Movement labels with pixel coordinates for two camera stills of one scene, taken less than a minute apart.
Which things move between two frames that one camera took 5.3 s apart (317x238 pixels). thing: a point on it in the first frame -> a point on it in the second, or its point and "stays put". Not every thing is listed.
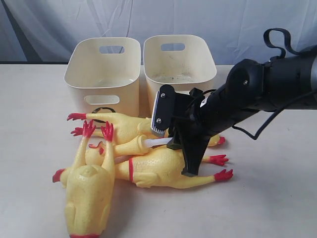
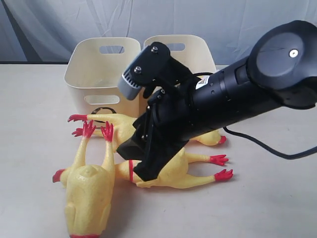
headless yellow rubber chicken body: [89, 189] stays put
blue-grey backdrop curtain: [42, 32] stays put
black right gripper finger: [193, 153] -> [153, 165]
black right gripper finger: [176, 143] -> [136, 148]
